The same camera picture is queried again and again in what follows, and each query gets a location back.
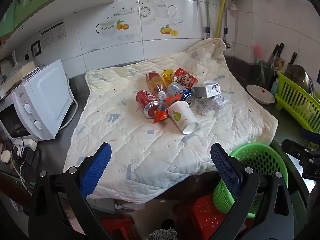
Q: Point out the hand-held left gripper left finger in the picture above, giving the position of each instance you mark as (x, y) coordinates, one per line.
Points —
(96, 170)

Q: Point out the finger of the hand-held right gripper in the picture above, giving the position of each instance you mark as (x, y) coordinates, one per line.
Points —
(296, 148)
(311, 134)

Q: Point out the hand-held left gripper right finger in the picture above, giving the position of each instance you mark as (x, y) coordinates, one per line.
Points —
(225, 170)

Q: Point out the tea bottle with red label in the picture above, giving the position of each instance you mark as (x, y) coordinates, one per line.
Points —
(153, 82)

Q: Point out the green dish rack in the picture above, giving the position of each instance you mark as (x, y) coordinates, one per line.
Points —
(297, 102)

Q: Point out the green plastic basket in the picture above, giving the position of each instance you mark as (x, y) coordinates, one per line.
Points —
(260, 156)

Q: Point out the cream quilted blanket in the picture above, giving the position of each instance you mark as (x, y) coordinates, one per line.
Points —
(140, 150)

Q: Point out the red plastic stool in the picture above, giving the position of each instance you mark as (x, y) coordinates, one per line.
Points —
(200, 217)
(117, 227)

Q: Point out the metal pot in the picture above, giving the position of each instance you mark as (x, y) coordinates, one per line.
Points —
(298, 76)

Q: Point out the teal bottle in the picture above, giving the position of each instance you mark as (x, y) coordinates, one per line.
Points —
(274, 86)

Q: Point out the white bowl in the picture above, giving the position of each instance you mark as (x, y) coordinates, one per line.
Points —
(260, 95)

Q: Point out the crumpled white paper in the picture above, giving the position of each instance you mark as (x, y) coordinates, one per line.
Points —
(212, 105)

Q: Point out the black power adapter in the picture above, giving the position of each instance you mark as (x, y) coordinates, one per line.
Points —
(30, 156)

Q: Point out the white paper cup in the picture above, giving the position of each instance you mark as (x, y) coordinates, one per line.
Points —
(181, 116)

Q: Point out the white power strip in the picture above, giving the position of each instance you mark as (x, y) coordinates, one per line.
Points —
(27, 145)

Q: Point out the dark knife holder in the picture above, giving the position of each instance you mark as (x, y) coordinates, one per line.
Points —
(267, 75)

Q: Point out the blue soda can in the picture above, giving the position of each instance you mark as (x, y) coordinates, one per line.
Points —
(187, 97)

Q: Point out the silver drink carton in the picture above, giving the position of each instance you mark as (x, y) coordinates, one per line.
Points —
(206, 89)

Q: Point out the red soda can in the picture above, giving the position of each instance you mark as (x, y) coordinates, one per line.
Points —
(146, 102)

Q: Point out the orange snack wrapper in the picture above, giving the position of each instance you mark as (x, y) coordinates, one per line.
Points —
(161, 115)

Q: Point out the white microwave oven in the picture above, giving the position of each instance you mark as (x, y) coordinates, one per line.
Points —
(47, 97)

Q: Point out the grey knitted cloth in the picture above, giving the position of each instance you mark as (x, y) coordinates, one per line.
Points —
(162, 234)

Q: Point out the white round object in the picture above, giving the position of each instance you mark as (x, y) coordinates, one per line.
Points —
(6, 156)

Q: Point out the clear plastic bottle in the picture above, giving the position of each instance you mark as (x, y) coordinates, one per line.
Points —
(173, 88)

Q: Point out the pink brush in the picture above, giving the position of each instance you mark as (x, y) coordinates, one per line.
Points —
(258, 51)

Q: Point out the red printed plastic cup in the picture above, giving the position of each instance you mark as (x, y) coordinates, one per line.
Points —
(186, 78)

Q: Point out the yellow plastic wrapper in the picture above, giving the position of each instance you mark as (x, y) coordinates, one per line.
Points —
(168, 76)

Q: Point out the cream box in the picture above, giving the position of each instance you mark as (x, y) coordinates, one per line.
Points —
(25, 70)

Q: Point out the black wall socket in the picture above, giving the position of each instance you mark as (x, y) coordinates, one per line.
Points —
(36, 48)

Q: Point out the wall instruction label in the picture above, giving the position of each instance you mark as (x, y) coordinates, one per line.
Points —
(53, 33)

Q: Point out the green wall cabinet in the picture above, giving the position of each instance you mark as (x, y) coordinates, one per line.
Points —
(32, 7)

